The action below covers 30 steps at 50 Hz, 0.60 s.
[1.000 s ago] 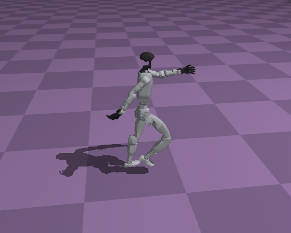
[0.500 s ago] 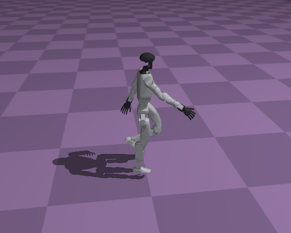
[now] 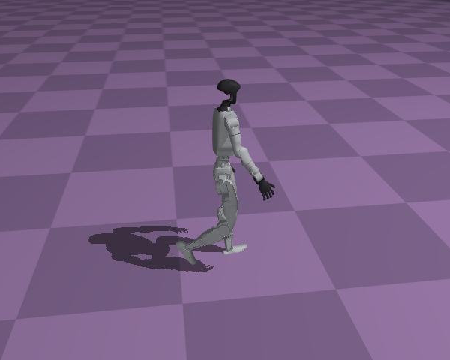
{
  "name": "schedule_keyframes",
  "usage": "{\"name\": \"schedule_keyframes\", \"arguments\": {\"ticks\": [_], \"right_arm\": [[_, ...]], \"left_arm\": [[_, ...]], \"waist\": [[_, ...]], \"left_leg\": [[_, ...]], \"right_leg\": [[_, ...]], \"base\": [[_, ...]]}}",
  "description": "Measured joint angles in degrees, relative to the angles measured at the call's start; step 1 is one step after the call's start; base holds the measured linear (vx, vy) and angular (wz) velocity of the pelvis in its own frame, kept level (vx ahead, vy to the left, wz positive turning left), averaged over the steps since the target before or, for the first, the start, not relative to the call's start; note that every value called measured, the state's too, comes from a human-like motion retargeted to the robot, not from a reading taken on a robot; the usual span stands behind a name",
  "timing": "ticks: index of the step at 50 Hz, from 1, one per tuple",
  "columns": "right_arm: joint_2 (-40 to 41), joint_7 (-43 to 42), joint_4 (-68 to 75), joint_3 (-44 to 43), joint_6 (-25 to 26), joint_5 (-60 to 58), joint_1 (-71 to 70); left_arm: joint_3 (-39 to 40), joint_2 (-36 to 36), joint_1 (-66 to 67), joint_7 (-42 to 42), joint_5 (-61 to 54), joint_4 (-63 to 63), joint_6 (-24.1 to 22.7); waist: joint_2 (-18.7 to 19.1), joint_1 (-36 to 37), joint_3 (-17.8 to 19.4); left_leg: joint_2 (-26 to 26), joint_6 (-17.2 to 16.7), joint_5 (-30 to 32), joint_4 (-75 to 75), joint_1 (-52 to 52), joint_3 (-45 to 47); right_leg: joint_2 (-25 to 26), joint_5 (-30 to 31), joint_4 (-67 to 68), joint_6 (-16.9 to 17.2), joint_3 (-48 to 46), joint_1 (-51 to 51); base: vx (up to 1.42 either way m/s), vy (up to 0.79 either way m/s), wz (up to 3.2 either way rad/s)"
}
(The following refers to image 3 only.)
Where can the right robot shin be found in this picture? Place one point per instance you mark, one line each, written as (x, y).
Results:
(210, 236)

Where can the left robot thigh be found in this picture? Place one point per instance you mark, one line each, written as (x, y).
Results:
(220, 211)

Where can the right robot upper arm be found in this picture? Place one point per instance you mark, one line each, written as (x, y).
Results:
(232, 125)

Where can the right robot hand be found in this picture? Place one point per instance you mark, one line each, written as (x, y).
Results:
(264, 187)

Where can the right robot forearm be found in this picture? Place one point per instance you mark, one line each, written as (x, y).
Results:
(249, 164)

